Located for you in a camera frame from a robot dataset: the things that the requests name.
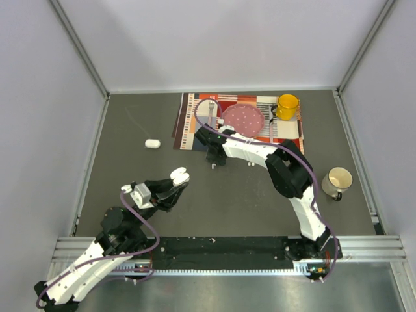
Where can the grey slotted cable duct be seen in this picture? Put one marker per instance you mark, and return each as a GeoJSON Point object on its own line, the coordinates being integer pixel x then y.
{"type": "Point", "coordinates": [175, 267]}

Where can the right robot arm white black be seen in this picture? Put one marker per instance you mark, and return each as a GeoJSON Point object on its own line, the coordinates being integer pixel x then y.
{"type": "Point", "coordinates": [292, 176]}

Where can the patchwork colourful placemat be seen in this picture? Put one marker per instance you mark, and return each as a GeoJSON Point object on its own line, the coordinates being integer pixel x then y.
{"type": "Point", "coordinates": [194, 111]}

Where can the pink dotted plate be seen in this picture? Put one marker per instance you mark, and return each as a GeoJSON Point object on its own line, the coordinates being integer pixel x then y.
{"type": "Point", "coordinates": [247, 119]}

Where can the white charging case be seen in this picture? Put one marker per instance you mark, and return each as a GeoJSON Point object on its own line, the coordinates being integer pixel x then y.
{"type": "Point", "coordinates": [179, 176]}

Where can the closed white earbud case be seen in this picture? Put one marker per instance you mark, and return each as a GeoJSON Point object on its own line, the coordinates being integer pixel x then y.
{"type": "Point", "coordinates": [152, 143]}

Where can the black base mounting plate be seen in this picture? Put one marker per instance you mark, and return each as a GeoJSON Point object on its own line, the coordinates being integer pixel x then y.
{"type": "Point", "coordinates": [228, 249]}

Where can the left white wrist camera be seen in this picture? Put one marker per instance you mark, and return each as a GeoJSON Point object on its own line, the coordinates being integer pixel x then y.
{"type": "Point", "coordinates": [140, 194]}

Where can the yellow mug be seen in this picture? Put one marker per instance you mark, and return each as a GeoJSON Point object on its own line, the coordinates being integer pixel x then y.
{"type": "Point", "coordinates": [285, 107]}

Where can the beige ceramic mug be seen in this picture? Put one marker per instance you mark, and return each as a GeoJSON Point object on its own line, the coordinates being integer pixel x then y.
{"type": "Point", "coordinates": [337, 181]}

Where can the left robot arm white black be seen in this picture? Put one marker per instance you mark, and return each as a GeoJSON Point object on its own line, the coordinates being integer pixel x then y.
{"type": "Point", "coordinates": [126, 233]}

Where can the pink handled fork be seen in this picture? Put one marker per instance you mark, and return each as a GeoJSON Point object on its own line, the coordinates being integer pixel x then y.
{"type": "Point", "coordinates": [212, 110]}

